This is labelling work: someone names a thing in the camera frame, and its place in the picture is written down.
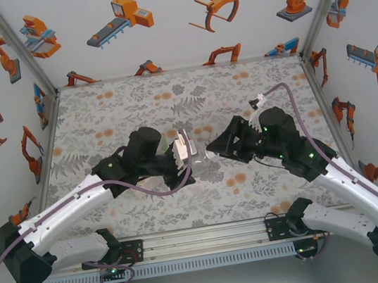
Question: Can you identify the green translucent plastic bottle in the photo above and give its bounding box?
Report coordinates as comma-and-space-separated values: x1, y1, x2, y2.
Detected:
155, 134, 177, 156

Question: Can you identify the floral patterned table cover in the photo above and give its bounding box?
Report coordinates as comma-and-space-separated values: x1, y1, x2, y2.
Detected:
23, 45, 366, 251

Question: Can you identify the controller board with green light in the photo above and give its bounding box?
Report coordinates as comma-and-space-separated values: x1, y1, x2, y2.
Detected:
294, 241, 320, 256
99, 264, 130, 283

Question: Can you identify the aluminium side rail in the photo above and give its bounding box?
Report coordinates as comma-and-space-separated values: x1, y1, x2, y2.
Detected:
0, 89, 90, 283
298, 41, 378, 283

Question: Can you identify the aluminium front rail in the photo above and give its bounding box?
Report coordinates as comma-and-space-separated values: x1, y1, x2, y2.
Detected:
44, 206, 332, 279

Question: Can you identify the slotted grey cable duct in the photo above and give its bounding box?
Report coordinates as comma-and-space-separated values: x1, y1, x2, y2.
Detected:
31, 241, 297, 283

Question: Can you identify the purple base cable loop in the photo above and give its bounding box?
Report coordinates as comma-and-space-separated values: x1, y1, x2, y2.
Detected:
294, 230, 335, 263
82, 254, 138, 283

